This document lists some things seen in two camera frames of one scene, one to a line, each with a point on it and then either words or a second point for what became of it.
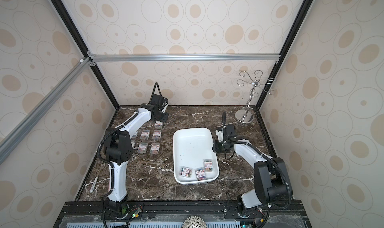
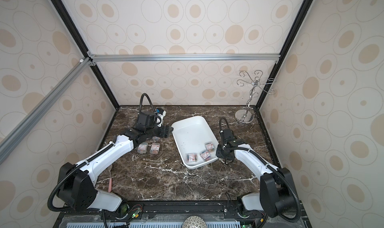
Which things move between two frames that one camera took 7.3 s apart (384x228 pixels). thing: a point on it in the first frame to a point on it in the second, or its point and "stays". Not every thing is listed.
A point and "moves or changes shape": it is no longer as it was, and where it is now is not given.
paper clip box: (155, 148) stays
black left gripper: (165, 118) to (166, 131)
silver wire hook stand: (245, 116) stays
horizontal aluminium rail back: (183, 58) stays
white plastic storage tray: (191, 147) moves or changes shape
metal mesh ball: (194, 221) stays
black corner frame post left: (77, 36) stays
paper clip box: (142, 147) stays
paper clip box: (208, 165) to (210, 147)
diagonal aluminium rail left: (9, 142) stays
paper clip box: (185, 172) to (191, 157)
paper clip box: (200, 174) to (205, 156)
